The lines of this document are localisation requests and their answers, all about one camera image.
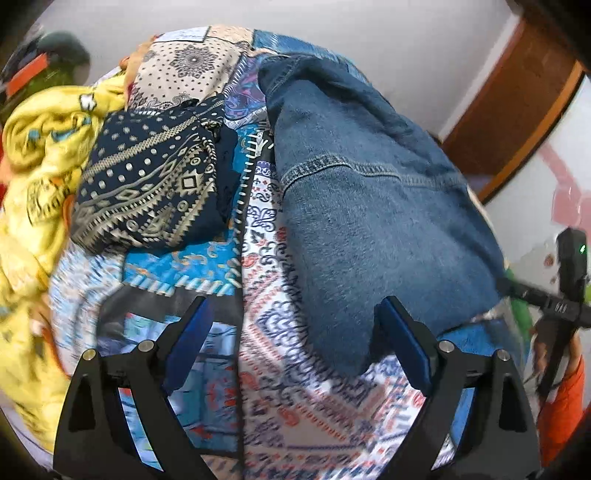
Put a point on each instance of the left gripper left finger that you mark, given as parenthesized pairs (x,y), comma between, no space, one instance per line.
(93,439)

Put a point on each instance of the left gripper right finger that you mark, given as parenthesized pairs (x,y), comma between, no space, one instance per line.
(499,440)

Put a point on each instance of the blue denim jacket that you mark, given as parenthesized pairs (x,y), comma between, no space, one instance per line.
(374,208)

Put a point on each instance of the orange right sleeve forearm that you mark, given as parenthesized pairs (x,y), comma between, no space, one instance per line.
(559,419)

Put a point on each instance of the pile of clutter clothes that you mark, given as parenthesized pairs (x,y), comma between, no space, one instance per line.
(62,47)

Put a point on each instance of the person's right hand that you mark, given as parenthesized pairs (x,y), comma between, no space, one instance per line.
(546,334)

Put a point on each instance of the blue patchwork bedspread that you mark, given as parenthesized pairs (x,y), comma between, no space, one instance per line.
(258,403)

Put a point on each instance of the brown wooden door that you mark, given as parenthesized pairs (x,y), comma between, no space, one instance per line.
(523,98)

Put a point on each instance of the navy patterned folded garment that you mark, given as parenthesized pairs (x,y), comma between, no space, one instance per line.
(157,181)

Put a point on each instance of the yellow cartoon blanket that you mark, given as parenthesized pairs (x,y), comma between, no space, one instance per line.
(47,141)

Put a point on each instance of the green patterned bag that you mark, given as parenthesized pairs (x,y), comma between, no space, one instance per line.
(52,76)

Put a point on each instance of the orange box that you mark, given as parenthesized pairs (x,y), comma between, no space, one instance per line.
(27,73)

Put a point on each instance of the white wardrobe with wooden frame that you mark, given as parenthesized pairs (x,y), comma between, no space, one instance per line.
(548,194)

